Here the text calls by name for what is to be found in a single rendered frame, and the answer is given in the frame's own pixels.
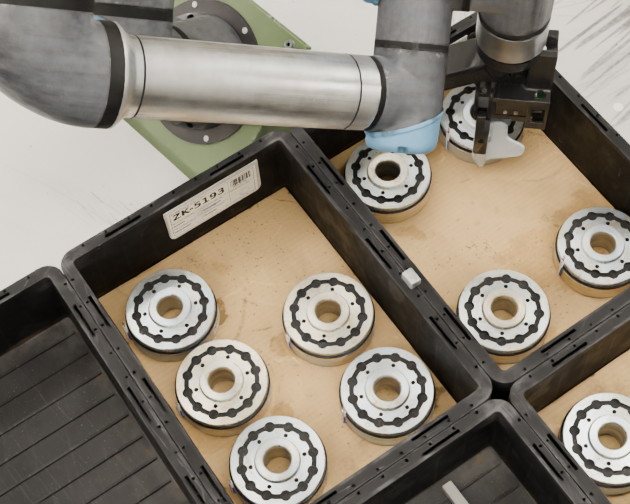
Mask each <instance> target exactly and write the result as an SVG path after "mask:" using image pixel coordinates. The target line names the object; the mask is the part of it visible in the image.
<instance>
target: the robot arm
mask: <svg viewBox="0 0 630 504"><path fill-rule="evenodd" d="M363 1H364V2H366V3H371V4H373V5H374V6H378V9H377V21H376V32H375V41H374V52H373V56H372V55H370V56H369V55H361V54H349V53H338V52H326V51H315V50H304V49H292V48H281V47H269V46H258V45H246V44H243V43H242V41H241V39H240V37H239V36H238V34H237V32H236V31H235V30H234V29H233V27H232V26H231V25H230V24H228V23H227V22H226V21H225V20H223V19H222V18H220V17H218V16H215V15H212V14H205V13H187V14H183V15H180V16H178V17H175V18H173V11H174V0H0V92H1V93H3V94H4V95H5V96H7V97H8V98H9V99H11V100H12V101H14V102H16V103H17V104H19V105H20V106H22V107H24V108H26V109H27V110H29V111H31V112H33V113H35V114H38V115H40V116H42V117H44V118H47V119H49V120H52V121H55V122H58V123H61V124H65V125H70V126H74V127H81V128H98V129H111V128H113V127H114V126H116V125H117V124H118V123H119V122H120V121H121V120H122V119H123V118H128V119H148V120H167V121H170V122H172V123H174V124H175V125H177V126H180V127H183V128H187V129H211V128H215V127H217V126H219V125H221V124H223V123H226V124H245V125H264V126H284V127H303V128H323V129H342V130H360V131H364V133H365V134H366V139H365V141H366V144H367V146H368V147H369V148H371V149H374V150H379V151H385V152H393V153H405V154H426V153H429V152H431V151H433V150H434V149H435V147H436V145H437V142H438V135H439V128H440V122H441V117H442V115H443V114H444V108H443V97H444V91H445V90H450V89H454V88H458V87H462V86H466V85H470V84H475V85H476V88H475V99H474V111H473V117H475V120H476V123H475V132H474V140H473V148H472V158H473V160H474V161H475V163H476V164H477V166H478V167H484V162H486V161H487V160H489V159H496V158H507V157H517V156H520V155H522V154H523V152H524V145H523V144H522V143H520V142H518V141H515V140H513V139H511V138H510V137H509V136H508V126H507V124H506V123H505V122H503V121H501V120H490V118H491V119H494V118H497V119H509V120H510V121H518V122H525V124H524V128H531V129H543V130H544V129H545V125H546V120H547V115H548V111H549V106H550V96H551V87H552V82H553V78H554V73H555V68H556V64H557V59H558V41H559V30H550V29H549V27H550V21H551V16H552V10H553V5H554V0H363ZM453 11H462V12H469V11H475V12H478V15H477V23H476V38H473V39H469V40H466V41H462V42H458V43H454V44H451V45H449V42H450V33H451V23H452V14H453ZM545 46H546V47H547V49H546V50H543V49H544V47H545ZM545 96H546V97H545ZM541 110H545V112H544V117H543V122H541V121H530V119H532V118H533V117H541V113H542V111H541ZM491 128H492V132H491V137H489V130H490V129H491Z"/></svg>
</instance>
